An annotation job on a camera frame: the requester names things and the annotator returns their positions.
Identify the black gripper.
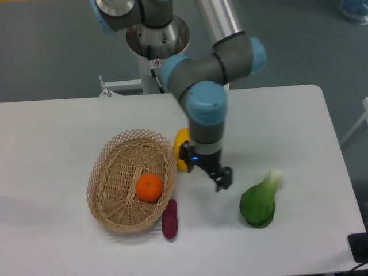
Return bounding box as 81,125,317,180
179,140,233,192

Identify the orange fruit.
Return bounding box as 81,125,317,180
136,173,163,202

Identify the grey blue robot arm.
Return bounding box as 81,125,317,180
90,1,267,190

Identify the woven wicker basket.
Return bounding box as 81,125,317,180
86,129,177,233

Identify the yellow mango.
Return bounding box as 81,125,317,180
173,128,191,173

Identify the purple sweet potato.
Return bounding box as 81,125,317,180
162,198,178,240

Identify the green bok choy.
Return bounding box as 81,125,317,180
239,168,283,229

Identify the black device at edge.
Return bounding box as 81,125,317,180
347,232,367,263

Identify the blue plastic bag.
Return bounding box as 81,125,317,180
340,0,367,25

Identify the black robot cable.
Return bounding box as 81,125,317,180
147,45,167,94

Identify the white frame at right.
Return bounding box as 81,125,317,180
339,97,367,151

